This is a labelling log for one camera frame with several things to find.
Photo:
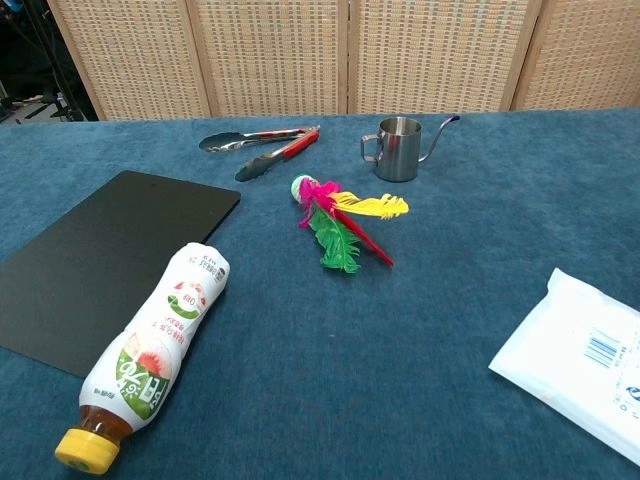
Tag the black rectangular mat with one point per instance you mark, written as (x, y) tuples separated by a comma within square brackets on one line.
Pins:
[(100, 250)]

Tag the colourful feather shuttlecock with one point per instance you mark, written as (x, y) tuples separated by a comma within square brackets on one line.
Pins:
[(335, 215)]

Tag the steel tongs with red grips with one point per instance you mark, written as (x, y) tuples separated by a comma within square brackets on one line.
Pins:
[(270, 145)]

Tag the blue velvet tablecloth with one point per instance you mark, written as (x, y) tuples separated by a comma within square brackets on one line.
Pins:
[(350, 350)]

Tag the steel gooseneck pouring cup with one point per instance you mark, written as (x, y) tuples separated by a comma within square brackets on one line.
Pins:
[(397, 150)]

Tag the woven rattan folding screen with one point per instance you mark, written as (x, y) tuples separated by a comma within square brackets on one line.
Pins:
[(320, 55)]

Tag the tea bottle with yellow cap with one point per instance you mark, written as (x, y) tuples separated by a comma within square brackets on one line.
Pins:
[(155, 335)]

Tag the white tissue pack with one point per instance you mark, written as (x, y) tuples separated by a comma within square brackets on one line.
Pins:
[(580, 350)]

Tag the black equipment stand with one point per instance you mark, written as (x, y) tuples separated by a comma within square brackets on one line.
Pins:
[(35, 60)]

